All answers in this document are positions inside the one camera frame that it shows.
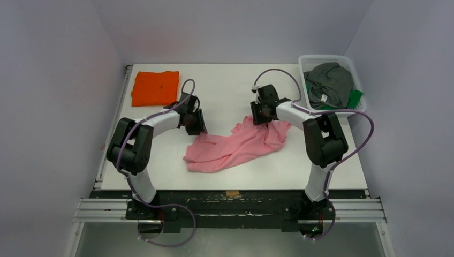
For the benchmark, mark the grey t shirt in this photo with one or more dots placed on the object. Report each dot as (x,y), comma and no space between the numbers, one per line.
(334,76)

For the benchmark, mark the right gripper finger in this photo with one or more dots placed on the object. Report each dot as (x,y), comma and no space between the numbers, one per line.
(256,109)
(271,113)

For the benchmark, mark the green t shirt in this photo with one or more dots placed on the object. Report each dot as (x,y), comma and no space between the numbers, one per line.
(325,97)

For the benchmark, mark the white plastic basket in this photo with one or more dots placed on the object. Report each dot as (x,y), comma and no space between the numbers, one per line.
(308,62)

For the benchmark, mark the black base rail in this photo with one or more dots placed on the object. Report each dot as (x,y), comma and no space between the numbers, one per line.
(173,206)

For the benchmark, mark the brown tape piece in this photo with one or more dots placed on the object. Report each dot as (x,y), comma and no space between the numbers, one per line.
(232,193)

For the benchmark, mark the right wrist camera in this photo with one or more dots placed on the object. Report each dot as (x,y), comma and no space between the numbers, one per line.
(255,88)

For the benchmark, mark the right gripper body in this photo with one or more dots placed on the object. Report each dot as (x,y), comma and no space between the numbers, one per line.
(260,114)

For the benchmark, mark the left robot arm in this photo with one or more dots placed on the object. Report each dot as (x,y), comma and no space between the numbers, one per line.
(130,146)

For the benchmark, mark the pink t shirt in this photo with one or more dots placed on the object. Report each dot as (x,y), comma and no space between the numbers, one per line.
(212,153)

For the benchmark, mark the folded orange t shirt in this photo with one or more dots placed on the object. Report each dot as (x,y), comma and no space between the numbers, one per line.
(155,88)

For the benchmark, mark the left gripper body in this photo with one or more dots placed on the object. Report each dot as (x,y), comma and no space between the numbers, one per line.
(193,114)

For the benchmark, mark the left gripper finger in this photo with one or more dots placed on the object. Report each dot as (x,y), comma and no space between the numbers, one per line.
(200,122)
(191,127)

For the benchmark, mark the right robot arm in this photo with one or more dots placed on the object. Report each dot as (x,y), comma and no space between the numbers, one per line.
(325,141)

